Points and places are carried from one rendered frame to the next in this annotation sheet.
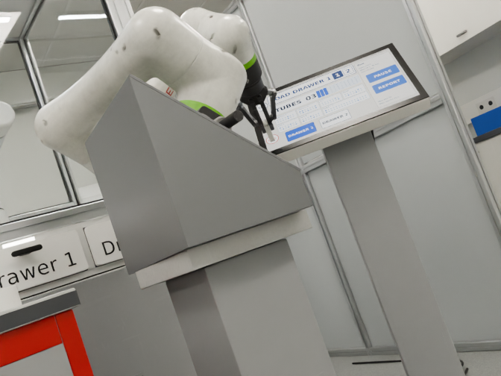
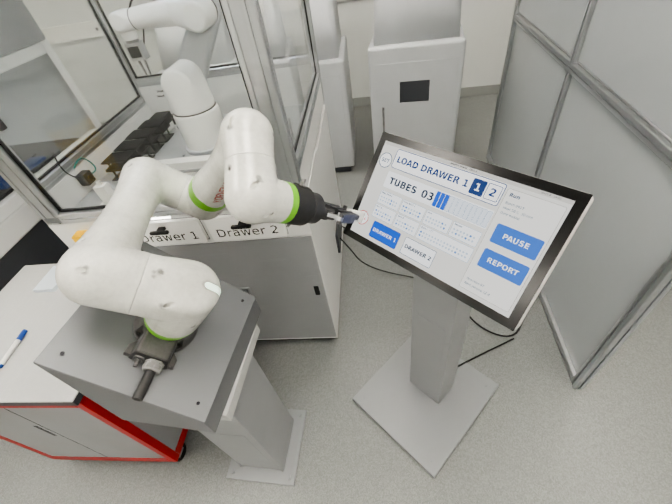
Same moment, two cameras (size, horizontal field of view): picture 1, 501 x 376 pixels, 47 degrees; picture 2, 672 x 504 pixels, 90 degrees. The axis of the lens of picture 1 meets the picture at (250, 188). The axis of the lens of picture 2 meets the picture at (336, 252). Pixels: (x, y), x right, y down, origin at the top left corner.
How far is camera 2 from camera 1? 1.62 m
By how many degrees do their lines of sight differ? 66
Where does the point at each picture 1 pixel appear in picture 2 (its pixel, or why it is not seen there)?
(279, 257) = not seen: hidden behind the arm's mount
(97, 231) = (212, 223)
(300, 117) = (397, 214)
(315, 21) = not seen: outside the picture
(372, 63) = (526, 210)
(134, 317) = (243, 265)
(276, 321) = not seen: hidden behind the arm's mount
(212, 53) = (147, 311)
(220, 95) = (167, 331)
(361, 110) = (444, 269)
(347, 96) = (452, 234)
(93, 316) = (216, 260)
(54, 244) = (182, 226)
